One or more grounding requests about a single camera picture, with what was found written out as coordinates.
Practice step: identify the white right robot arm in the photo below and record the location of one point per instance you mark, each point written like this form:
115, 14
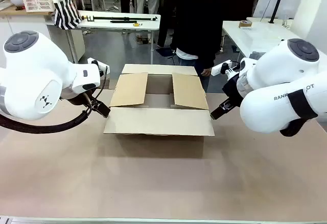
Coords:
281, 80

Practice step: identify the brown cardboard box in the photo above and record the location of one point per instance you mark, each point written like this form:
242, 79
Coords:
158, 121

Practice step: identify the person's left forearm black sleeve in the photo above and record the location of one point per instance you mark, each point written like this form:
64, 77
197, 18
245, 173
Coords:
213, 47

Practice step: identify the white folding table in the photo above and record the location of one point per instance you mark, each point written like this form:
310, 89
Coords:
115, 25

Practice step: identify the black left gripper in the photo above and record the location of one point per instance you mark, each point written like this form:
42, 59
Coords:
76, 100

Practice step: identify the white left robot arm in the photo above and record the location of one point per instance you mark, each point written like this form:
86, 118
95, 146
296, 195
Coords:
38, 75

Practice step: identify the black light stand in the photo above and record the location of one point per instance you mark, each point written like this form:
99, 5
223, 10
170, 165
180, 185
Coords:
277, 1

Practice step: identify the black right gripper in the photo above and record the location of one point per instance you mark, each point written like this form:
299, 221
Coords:
233, 91

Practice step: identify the black tripod pole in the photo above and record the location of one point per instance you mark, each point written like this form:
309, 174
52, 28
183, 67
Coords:
120, 18

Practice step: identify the black white striped bag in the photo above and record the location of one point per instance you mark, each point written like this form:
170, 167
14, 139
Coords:
65, 11

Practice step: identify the brown packing tape roll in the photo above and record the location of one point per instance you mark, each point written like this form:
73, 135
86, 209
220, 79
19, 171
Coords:
245, 24

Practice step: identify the white side table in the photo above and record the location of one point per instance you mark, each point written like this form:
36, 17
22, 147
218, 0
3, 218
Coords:
255, 37

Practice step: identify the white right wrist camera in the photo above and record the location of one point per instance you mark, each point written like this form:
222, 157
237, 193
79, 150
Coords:
217, 68

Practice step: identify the person's left hand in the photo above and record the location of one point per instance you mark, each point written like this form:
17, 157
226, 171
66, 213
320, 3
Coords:
206, 72

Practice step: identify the yellow tape roll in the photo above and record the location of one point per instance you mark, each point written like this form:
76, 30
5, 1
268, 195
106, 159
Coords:
136, 25

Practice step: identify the bystander in white shirt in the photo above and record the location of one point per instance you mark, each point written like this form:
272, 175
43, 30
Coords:
167, 11

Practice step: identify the person in black jacket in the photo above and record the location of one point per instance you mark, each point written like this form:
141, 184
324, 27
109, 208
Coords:
196, 17

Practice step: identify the wooden top white counter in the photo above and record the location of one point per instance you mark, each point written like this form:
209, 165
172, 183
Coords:
30, 24

